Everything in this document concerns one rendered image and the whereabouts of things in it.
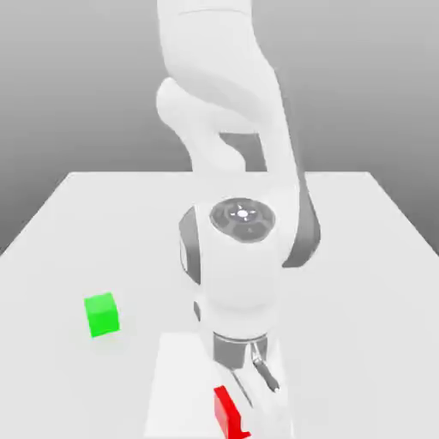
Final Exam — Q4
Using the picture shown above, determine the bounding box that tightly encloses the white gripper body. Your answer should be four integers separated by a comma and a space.
219, 363, 293, 434

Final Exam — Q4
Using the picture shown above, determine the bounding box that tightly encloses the small red cube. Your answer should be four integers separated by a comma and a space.
213, 384, 252, 439

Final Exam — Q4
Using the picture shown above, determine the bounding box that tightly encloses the small green cube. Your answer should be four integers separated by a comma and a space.
83, 292, 122, 340

